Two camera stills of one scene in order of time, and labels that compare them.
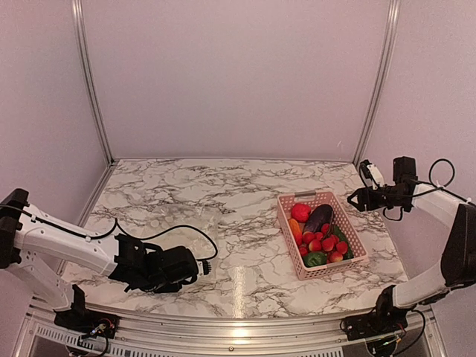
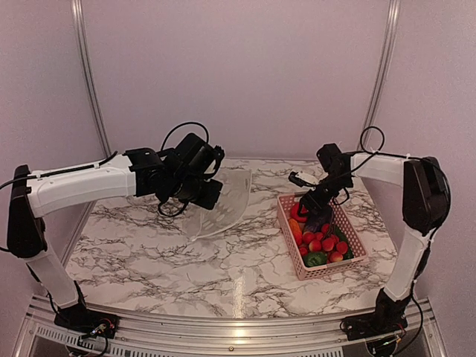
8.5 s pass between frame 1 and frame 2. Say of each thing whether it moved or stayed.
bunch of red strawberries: stayed
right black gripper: moved
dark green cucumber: stayed
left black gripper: moved
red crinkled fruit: stayed
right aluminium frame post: stayed
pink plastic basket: stayed
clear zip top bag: moved
